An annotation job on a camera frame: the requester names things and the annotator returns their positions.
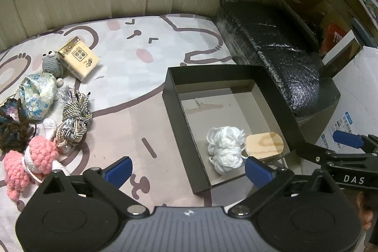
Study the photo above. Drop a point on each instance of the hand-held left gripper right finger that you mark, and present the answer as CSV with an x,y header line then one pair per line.
x,y
256,171

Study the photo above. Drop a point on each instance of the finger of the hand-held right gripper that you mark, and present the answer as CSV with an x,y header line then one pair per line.
x,y
317,153
347,139

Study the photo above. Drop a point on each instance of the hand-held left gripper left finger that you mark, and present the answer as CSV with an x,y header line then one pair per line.
x,y
121,170

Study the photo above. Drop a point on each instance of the black cardboard box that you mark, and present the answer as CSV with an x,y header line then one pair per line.
x,y
183,134

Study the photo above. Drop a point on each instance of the pink crochet toy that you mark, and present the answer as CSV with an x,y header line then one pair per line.
x,y
38,154

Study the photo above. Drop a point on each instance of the blue floral fabric pouch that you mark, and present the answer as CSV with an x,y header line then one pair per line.
x,y
37,98

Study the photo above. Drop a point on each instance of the brown blue crochet piece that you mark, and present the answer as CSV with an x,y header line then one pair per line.
x,y
14,134

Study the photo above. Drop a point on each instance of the person's right hand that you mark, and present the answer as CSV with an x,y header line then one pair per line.
x,y
365,210

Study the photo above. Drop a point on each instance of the wooden tag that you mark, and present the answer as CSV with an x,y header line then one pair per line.
x,y
265,145

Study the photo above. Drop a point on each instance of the white yarn bundle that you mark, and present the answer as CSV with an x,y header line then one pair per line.
x,y
224,145

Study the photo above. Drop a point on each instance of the white labelled carton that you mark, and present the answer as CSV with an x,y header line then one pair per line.
x,y
354,92

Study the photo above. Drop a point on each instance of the white flat board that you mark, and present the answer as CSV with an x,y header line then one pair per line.
x,y
342,54

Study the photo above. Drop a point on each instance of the red box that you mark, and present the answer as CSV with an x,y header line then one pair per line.
x,y
335,38

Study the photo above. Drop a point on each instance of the printed blanket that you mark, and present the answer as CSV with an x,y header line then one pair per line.
x,y
133,69

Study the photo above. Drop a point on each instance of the black wrapped package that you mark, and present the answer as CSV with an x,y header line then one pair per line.
x,y
280,57

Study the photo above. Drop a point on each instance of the grey-blue lid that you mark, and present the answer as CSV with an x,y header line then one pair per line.
x,y
364,32

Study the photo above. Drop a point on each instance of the yellow tissue packet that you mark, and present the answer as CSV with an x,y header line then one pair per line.
x,y
78,58

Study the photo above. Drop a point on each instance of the grey crochet toy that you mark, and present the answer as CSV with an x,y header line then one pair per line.
x,y
51,66

